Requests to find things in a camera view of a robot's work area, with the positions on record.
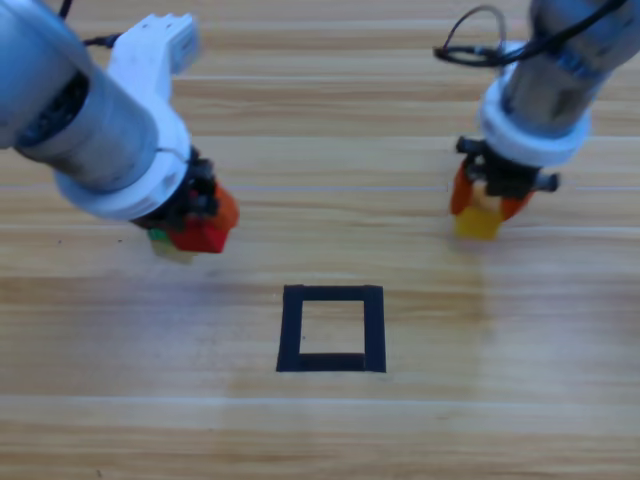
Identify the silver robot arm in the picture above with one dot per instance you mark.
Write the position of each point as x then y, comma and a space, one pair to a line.
560, 75
60, 90

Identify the black tape square outline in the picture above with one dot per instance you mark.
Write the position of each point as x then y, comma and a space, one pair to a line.
292, 330

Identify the red wooden block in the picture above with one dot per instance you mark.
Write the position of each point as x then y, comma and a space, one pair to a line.
200, 237

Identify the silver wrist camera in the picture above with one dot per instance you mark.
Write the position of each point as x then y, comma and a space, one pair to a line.
185, 40

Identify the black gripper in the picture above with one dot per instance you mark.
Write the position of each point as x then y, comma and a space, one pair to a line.
507, 177
197, 192

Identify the green wooden block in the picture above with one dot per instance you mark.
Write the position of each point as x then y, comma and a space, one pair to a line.
157, 234

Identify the yellow wooden block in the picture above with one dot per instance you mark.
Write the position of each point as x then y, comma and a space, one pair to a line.
475, 222

